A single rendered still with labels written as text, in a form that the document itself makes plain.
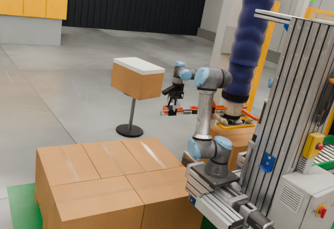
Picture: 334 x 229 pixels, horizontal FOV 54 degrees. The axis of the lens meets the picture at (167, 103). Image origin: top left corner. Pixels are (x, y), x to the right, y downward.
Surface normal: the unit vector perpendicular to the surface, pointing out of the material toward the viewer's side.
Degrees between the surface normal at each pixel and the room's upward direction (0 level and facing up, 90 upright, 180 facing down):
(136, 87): 90
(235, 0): 90
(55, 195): 0
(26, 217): 0
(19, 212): 0
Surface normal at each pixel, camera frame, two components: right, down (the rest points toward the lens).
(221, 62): 0.48, 0.37
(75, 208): 0.17, -0.93
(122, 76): -0.68, 0.14
